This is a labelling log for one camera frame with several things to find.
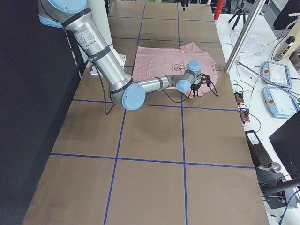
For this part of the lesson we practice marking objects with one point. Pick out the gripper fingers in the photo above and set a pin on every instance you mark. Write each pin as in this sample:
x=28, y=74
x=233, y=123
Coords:
x=195, y=93

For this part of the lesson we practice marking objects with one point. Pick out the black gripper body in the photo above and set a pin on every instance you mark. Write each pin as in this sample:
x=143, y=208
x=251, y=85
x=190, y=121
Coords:
x=195, y=87

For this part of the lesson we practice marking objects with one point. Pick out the pink snoopy t-shirt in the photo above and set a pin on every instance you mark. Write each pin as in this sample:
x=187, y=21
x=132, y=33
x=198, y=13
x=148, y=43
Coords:
x=160, y=68

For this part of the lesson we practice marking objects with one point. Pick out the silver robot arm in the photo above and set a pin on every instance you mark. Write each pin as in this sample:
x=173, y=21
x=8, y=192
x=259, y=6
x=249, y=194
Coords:
x=87, y=21

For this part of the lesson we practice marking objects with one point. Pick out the orange black connector box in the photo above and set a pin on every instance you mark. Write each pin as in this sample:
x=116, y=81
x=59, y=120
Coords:
x=239, y=97

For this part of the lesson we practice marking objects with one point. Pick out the clear plastic bag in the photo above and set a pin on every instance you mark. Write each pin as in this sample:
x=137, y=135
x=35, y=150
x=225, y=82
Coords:
x=251, y=45

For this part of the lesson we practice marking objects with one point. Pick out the blue tape grid lines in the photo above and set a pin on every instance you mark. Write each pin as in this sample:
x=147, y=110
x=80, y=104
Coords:
x=163, y=164

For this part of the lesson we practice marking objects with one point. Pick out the upper blue teach pendant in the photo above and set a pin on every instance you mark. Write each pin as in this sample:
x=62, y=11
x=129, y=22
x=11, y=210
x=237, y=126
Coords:
x=277, y=73

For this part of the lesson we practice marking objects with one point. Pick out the blue teach pendant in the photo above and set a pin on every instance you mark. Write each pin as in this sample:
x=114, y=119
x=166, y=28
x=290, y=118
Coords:
x=277, y=73
x=279, y=104

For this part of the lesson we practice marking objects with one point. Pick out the red fire extinguisher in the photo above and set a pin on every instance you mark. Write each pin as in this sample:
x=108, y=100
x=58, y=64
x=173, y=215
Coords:
x=218, y=9

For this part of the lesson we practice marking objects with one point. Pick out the lower blue teach pendant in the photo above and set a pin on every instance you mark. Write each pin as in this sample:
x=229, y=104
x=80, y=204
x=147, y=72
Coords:
x=279, y=104

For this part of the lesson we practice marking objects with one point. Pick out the black box with label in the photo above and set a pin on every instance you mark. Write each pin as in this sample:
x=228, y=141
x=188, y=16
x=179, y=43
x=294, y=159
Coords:
x=258, y=152

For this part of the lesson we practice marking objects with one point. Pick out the black monitor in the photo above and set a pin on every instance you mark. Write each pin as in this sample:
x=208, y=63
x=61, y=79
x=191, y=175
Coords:
x=286, y=144

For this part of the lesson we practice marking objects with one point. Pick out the black camera tripod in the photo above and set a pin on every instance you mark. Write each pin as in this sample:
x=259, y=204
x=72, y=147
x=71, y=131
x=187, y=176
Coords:
x=238, y=14

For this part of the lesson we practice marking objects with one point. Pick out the aluminium frame post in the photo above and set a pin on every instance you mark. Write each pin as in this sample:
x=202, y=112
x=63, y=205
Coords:
x=258, y=5

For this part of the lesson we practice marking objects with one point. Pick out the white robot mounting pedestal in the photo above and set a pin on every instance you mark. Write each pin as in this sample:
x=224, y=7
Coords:
x=100, y=12

